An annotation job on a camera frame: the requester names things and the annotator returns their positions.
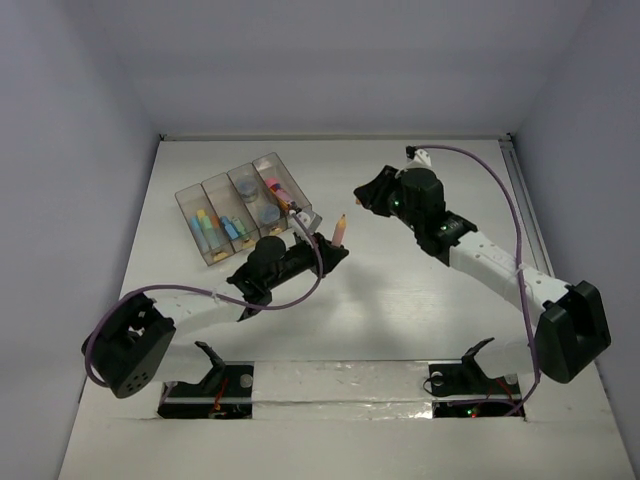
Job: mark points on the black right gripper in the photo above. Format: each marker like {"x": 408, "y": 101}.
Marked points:
{"x": 372, "y": 194}

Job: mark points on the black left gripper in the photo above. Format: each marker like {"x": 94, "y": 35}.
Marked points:
{"x": 324, "y": 250}

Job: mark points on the orange highlighter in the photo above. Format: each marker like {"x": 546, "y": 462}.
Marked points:
{"x": 339, "y": 231}

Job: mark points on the clear paperclip jar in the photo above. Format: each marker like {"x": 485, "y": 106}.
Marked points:
{"x": 269, "y": 214}
{"x": 247, "y": 188}

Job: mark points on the pink capped pen tube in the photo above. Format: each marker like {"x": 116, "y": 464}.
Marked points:
{"x": 284, "y": 199}

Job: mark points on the green capped highlighter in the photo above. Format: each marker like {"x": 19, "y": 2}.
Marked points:
{"x": 239, "y": 226}

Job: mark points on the blue highlighter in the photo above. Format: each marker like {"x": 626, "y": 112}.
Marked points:
{"x": 229, "y": 227}
{"x": 198, "y": 233}

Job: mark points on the green highlighter with tip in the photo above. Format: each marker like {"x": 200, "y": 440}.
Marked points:
{"x": 209, "y": 232}

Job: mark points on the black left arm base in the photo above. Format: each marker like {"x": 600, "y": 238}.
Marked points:
{"x": 224, "y": 384}

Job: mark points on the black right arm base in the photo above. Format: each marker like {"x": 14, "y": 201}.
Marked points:
{"x": 463, "y": 377}

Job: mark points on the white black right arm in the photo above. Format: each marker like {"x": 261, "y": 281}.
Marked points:
{"x": 568, "y": 322}

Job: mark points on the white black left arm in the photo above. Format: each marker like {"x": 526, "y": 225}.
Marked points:
{"x": 128, "y": 345}

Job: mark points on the smoky clear drawer organizer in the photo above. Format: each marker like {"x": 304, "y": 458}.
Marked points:
{"x": 219, "y": 196}

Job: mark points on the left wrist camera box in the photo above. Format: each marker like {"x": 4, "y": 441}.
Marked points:
{"x": 304, "y": 223}

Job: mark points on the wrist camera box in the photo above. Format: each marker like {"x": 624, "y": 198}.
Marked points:
{"x": 304, "y": 223}
{"x": 417, "y": 158}

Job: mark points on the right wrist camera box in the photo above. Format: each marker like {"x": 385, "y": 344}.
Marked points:
{"x": 417, "y": 158}

